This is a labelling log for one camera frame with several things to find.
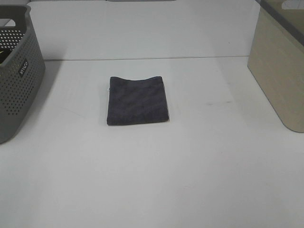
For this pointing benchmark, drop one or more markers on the folded dark grey towel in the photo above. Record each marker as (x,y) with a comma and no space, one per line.
(137,101)

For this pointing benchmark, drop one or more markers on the grey perforated plastic basket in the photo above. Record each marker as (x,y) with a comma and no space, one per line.
(22,68)

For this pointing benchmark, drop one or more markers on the beige plastic bin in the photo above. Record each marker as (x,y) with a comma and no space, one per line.
(276,59)

